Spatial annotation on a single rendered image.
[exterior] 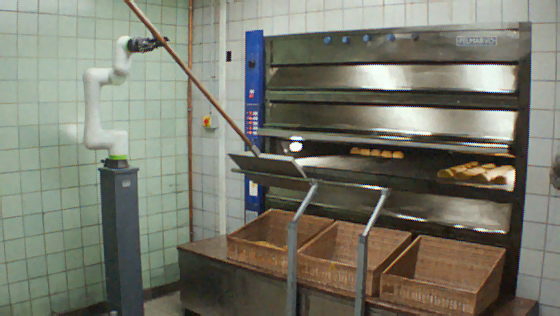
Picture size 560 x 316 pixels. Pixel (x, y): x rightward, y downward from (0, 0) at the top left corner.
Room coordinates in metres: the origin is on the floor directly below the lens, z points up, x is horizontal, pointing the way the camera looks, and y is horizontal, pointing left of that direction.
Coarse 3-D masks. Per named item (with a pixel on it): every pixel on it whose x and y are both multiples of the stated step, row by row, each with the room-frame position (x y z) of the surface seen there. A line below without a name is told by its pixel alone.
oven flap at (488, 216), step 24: (288, 192) 3.85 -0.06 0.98; (336, 192) 3.60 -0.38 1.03; (360, 192) 3.49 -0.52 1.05; (408, 192) 3.27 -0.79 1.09; (384, 216) 3.30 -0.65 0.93; (408, 216) 3.21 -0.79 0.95; (432, 216) 3.12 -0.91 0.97; (456, 216) 3.02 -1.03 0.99; (480, 216) 2.93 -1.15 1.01; (504, 216) 2.84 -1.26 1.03
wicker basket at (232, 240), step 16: (256, 224) 3.79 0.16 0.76; (272, 224) 3.88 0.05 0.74; (304, 224) 3.70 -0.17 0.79; (320, 224) 3.62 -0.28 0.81; (240, 240) 3.48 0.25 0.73; (256, 240) 3.79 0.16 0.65; (272, 240) 3.84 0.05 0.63; (304, 240) 3.33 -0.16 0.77; (240, 256) 3.48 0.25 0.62; (256, 256) 3.39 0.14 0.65; (272, 256) 3.30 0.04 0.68
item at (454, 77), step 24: (288, 72) 3.89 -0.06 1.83; (312, 72) 3.75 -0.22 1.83; (336, 72) 3.62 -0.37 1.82; (360, 72) 3.50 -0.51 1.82; (384, 72) 3.38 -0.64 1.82; (408, 72) 3.27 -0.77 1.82; (432, 72) 3.17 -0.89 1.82; (456, 72) 3.06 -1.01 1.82; (480, 72) 2.97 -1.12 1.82; (504, 72) 2.87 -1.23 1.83
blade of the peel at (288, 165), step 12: (240, 156) 3.51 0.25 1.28; (252, 156) 3.43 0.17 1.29; (264, 156) 3.37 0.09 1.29; (276, 156) 3.32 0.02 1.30; (288, 156) 3.26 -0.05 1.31; (252, 168) 3.58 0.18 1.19; (264, 168) 3.49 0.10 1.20; (276, 168) 3.41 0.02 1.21; (288, 168) 3.33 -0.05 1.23; (300, 168) 3.29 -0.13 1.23; (252, 180) 3.75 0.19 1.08; (264, 180) 3.65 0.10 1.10; (276, 180) 3.56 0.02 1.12; (288, 180) 3.47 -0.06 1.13
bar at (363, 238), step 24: (240, 168) 3.67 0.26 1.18; (312, 192) 3.21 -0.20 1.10; (384, 192) 2.92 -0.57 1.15; (288, 240) 3.08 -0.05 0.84; (360, 240) 2.76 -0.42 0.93; (288, 264) 3.08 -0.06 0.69; (360, 264) 2.76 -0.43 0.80; (288, 288) 3.08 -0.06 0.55; (360, 288) 2.75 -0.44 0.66; (288, 312) 3.08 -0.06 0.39; (360, 312) 2.75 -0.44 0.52
